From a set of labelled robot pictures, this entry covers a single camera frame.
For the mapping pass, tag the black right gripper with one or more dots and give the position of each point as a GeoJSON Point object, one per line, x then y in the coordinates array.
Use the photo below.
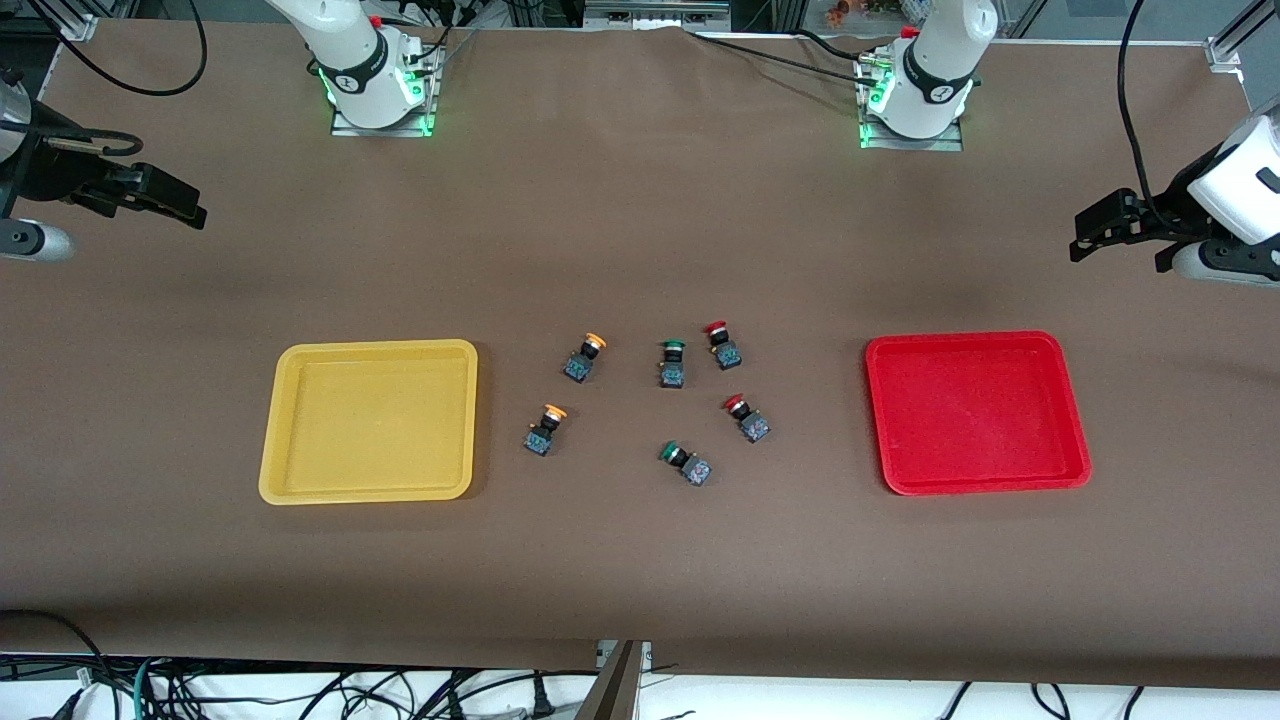
{"type": "Point", "coordinates": [50, 172]}

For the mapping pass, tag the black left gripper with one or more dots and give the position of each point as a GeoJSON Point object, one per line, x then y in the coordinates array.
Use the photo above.
{"type": "Point", "coordinates": [1174, 214]}

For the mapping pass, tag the red push button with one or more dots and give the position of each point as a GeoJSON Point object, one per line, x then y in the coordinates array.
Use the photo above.
{"type": "Point", "coordinates": [724, 348]}
{"type": "Point", "coordinates": [748, 418]}

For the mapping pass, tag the yellow push button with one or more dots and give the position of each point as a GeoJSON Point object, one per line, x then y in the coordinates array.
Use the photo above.
{"type": "Point", "coordinates": [583, 360]}
{"type": "Point", "coordinates": [543, 432]}

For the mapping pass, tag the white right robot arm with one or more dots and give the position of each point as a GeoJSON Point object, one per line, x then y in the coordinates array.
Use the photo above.
{"type": "Point", "coordinates": [360, 60]}

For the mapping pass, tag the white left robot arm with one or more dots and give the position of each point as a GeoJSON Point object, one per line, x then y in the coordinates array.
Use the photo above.
{"type": "Point", "coordinates": [935, 70]}

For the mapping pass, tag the red plastic tray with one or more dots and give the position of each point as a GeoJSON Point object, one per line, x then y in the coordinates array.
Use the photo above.
{"type": "Point", "coordinates": [976, 411]}

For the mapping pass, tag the yellow plastic tray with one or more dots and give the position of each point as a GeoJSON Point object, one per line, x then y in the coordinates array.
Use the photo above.
{"type": "Point", "coordinates": [370, 421]}

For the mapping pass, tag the green push button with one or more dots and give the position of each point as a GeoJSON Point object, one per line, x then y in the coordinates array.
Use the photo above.
{"type": "Point", "coordinates": [688, 464]}
{"type": "Point", "coordinates": [672, 367]}

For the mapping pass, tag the silver metal box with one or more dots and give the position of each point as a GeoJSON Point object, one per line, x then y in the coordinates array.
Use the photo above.
{"type": "Point", "coordinates": [655, 14]}

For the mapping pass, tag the brown table mat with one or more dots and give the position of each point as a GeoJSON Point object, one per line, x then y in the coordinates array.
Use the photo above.
{"type": "Point", "coordinates": [640, 560]}

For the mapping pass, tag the black power plug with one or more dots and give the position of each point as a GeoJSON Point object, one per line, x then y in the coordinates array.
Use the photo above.
{"type": "Point", "coordinates": [543, 698]}

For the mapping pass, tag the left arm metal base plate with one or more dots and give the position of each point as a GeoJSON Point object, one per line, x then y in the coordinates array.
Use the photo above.
{"type": "Point", "coordinates": [955, 138]}

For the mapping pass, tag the aluminium frame profile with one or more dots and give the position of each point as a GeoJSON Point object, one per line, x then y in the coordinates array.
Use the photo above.
{"type": "Point", "coordinates": [65, 20]}
{"type": "Point", "coordinates": [1240, 40]}

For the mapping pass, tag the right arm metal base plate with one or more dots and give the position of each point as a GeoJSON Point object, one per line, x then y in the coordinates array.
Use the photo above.
{"type": "Point", "coordinates": [420, 110]}

